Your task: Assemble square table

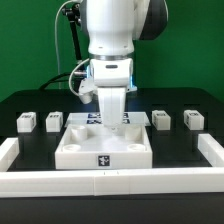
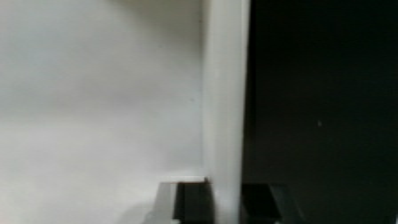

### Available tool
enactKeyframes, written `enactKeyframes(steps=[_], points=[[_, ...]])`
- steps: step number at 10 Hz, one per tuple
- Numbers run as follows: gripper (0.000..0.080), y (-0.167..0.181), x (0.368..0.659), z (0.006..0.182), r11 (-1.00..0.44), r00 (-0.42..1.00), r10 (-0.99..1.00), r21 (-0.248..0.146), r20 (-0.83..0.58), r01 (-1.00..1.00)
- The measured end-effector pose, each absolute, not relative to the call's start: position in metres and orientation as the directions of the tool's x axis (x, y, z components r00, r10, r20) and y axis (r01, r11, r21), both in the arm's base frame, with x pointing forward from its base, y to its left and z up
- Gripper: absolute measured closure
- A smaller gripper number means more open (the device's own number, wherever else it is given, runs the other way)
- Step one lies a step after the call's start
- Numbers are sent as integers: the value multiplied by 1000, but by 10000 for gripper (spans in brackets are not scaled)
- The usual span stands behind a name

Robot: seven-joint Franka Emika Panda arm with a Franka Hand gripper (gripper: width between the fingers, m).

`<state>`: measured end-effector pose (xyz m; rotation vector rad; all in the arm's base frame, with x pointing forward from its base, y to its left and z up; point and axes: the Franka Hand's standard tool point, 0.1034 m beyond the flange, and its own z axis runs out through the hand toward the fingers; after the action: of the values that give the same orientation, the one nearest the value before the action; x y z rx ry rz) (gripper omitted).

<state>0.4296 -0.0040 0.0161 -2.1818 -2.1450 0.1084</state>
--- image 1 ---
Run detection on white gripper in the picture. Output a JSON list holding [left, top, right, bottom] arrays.
[[90, 58, 133, 135]]

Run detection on white square table top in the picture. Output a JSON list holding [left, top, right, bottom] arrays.
[[55, 124, 153, 170]]

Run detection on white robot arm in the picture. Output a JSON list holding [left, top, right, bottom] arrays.
[[80, 0, 168, 129]]

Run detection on white sheet with tags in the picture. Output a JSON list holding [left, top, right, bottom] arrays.
[[65, 112, 151, 126]]

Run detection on white U-shaped fence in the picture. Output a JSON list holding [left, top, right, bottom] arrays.
[[0, 138, 224, 198]]

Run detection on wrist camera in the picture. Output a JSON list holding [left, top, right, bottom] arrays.
[[78, 78, 97, 104]]

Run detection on black cables at base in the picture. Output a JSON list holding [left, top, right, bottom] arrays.
[[38, 72, 88, 91]]

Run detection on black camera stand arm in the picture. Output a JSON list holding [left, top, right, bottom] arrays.
[[62, 3, 82, 65]]

